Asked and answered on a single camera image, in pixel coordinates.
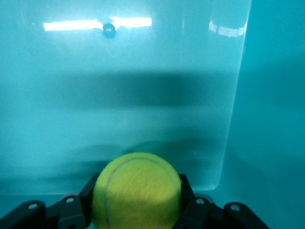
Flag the yellow tennis ball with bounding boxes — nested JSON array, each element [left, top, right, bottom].
[[91, 152, 182, 229]]

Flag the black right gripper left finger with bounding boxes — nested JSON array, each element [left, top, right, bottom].
[[0, 173, 101, 229]]

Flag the blue plastic bin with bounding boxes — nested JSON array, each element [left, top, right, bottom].
[[0, 0, 305, 229]]

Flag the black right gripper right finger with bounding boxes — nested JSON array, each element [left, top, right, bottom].
[[175, 174, 270, 229]]

